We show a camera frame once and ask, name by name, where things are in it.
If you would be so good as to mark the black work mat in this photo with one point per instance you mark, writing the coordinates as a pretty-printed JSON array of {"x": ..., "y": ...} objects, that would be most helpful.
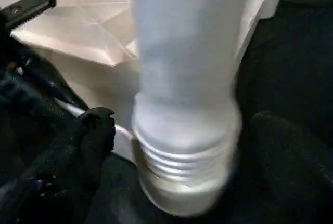
[{"x": 296, "y": 63}]

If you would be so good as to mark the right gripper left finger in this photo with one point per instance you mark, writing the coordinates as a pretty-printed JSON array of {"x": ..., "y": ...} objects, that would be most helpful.
[{"x": 67, "y": 172}]

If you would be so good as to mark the white plastic table top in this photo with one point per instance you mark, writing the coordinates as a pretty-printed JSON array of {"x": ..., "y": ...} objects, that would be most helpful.
[{"x": 93, "y": 31}]

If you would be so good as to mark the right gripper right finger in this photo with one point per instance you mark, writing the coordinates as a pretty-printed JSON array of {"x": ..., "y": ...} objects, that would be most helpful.
[{"x": 291, "y": 177}]

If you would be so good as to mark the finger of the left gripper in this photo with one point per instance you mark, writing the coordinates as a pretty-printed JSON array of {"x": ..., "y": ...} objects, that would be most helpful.
[
  {"x": 28, "y": 7},
  {"x": 41, "y": 76}
]

